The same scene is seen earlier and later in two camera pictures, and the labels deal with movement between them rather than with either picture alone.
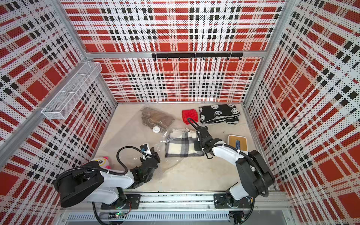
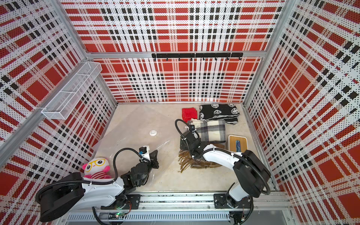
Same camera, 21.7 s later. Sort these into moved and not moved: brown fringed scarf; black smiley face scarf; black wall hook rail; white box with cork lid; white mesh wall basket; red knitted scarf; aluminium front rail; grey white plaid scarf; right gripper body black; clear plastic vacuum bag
Moved: clear plastic vacuum bag; grey white plaid scarf; right gripper body black; brown fringed scarf
Not moved: white box with cork lid; red knitted scarf; aluminium front rail; black wall hook rail; white mesh wall basket; black smiley face scarf
